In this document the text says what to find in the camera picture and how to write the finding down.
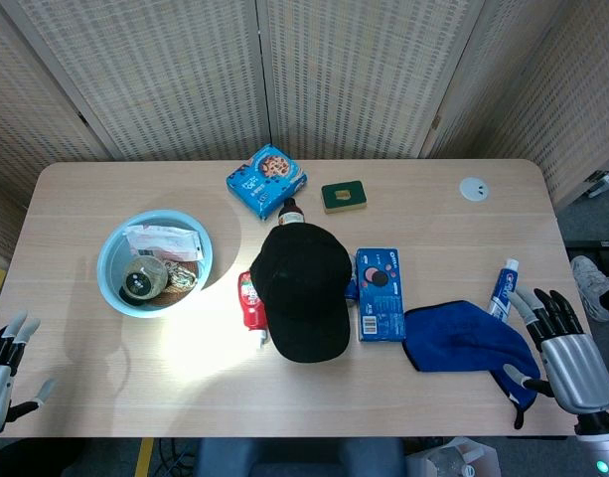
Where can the blue cloth with black trim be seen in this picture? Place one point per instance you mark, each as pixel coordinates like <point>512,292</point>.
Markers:
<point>458,338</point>

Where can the clear plastic bag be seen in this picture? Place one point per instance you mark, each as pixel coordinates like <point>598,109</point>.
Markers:
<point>453,459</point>

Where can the light blue plastic basin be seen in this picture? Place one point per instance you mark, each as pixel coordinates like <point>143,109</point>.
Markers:
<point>107,258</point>

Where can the black baseball cap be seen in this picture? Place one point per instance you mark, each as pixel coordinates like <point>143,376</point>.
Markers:
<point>299,288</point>

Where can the white grey sneaker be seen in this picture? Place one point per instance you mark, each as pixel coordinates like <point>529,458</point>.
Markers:
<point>589,285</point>

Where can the blue chocolate chip cookie box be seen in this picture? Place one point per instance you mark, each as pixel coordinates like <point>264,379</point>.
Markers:
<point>264,181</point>

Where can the brown patterned snack bag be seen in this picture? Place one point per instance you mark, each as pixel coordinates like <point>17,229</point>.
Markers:
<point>182,278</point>

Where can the white blue toothpaste tube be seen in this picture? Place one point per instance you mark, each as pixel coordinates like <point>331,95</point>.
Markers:
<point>502,293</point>

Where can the brown bottle with dark cap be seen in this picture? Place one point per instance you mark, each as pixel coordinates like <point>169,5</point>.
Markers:
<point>290,213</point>

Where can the glass jar with dark label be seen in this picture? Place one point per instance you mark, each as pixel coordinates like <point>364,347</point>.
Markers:
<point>144,280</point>

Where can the white pink snack packet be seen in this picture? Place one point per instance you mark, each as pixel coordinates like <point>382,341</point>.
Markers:
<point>162,241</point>

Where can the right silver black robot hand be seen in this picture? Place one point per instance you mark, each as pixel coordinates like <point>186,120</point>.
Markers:
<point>574,367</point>

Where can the small green gold box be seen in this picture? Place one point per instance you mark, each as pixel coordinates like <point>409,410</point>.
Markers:
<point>344,196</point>

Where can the blue silver drink can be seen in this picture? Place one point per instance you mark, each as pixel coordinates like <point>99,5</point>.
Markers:
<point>352,290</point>

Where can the blue Oreo package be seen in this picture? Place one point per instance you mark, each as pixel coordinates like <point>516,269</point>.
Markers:
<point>381,293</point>

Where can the red ketchup squeeze bottle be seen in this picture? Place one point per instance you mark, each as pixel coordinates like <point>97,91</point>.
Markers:
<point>249,308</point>

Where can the dark blue chair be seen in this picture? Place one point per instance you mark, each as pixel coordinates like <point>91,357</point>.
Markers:
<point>299,459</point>

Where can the black desk foot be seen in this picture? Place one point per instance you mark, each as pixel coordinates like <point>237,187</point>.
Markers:
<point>594,244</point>

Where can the beige woven folding screen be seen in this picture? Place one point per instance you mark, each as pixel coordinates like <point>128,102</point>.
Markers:
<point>185,74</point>

